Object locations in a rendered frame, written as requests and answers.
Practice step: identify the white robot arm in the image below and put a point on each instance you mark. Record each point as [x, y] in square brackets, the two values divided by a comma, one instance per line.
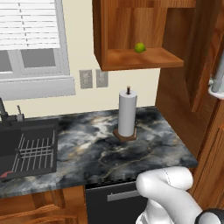
[170, 195]

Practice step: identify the tall wooden cabinet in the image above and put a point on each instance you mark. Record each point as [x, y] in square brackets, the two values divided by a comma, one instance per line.
[175, 110]

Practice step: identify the wooden cabinet door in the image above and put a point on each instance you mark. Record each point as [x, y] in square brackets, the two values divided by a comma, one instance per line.
[204, 52]

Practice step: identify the white paper towel roll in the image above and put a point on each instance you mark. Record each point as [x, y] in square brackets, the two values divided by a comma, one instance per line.
[127, 113]

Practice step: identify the brown paper towel holder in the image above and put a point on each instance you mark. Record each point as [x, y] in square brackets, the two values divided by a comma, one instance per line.
[124, 138]

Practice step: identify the green round fruit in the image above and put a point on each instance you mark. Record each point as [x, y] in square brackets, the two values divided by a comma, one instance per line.
[140, 47]

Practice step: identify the black sink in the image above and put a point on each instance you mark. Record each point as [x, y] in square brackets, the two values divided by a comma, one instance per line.
[32, 125]

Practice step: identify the grey soap dispenser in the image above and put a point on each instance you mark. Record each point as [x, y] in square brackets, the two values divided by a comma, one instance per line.
[19, 116]

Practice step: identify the black dishwasher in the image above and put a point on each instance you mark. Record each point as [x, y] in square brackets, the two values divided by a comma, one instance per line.
[116, 210]

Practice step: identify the black tap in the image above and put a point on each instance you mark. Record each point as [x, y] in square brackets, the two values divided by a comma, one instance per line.
[3, 112]

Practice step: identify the wooden base cupboard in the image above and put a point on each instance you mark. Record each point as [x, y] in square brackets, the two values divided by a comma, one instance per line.
[38, 201]

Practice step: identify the white window blinds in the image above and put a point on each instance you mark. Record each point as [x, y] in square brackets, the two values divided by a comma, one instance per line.
[29, 23]

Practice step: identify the red sponge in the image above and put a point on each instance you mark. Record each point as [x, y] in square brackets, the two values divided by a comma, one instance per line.
[5, 174]

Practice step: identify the grey wall outlet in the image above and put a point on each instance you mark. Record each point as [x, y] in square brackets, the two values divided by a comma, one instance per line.
[102, 78]
[86, 79]

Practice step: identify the white window frame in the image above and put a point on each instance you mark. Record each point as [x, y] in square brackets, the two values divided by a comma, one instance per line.
[35, 87]

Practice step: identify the wooden wall cabinet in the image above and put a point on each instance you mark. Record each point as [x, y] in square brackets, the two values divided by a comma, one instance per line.
[131, 23]

